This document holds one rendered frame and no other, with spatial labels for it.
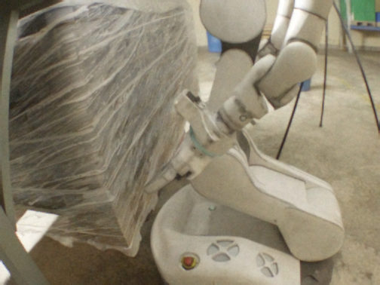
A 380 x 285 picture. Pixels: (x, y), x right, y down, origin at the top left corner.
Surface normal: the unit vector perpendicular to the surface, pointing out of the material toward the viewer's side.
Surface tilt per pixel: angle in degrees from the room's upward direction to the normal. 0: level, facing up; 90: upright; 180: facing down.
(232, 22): 90
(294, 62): 94
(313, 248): 90
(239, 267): 39
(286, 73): 97
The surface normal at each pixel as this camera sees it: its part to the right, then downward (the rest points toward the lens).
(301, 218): -0.22, 0.36
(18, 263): 0.98, -0.04
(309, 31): -0.28, 0.55
